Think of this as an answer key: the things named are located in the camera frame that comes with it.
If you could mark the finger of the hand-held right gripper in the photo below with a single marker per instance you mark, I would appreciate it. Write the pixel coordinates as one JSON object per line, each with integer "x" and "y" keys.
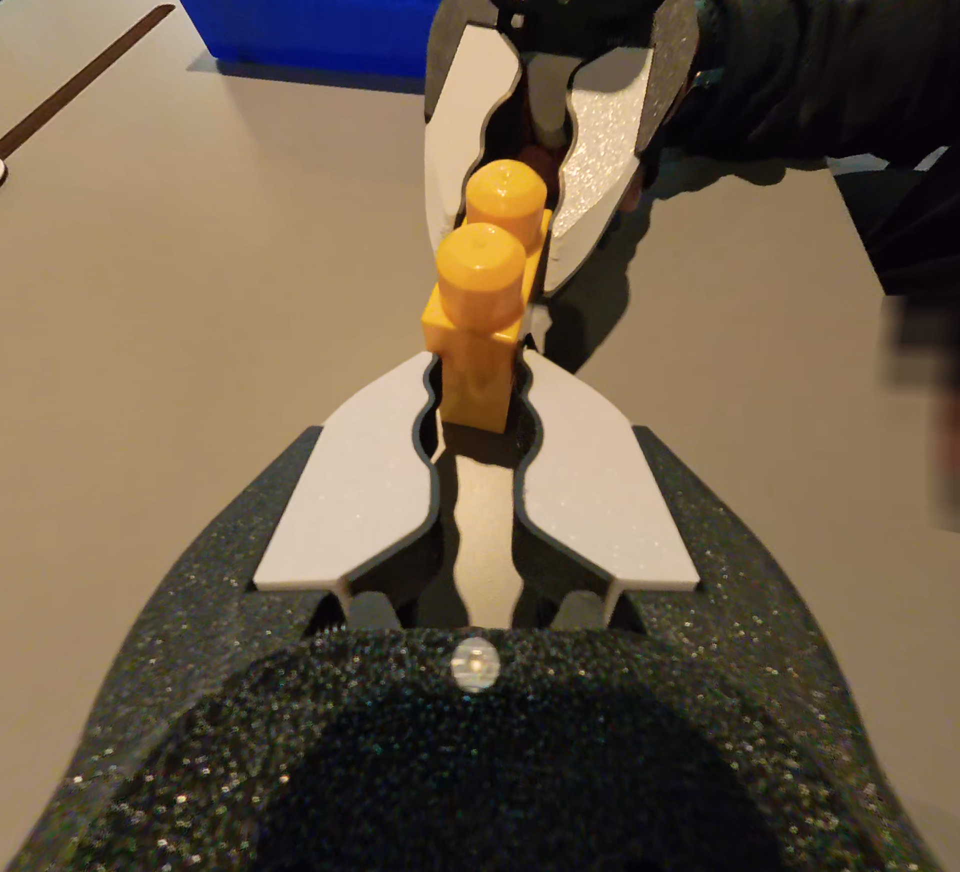
{"x": 604, "y": 152}
{"x": 457, "y": 122}

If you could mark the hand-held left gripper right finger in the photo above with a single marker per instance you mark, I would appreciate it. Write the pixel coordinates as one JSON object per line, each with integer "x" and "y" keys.
{"x": 607, "y": 504}

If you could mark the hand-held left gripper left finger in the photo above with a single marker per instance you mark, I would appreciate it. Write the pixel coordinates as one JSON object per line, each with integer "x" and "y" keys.
{"x": 345, "y": 504}

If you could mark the yellow single-stud block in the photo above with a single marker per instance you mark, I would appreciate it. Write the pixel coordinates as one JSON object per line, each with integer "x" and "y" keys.
{"x": 476, "y": 392}

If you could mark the person's right forearm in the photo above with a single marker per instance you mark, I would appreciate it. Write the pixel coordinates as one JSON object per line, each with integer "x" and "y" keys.
{"x": 825, "y": 62}

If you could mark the person's right hand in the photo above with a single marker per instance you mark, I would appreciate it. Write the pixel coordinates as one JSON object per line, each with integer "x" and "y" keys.
{"x": 546, "y": 167}

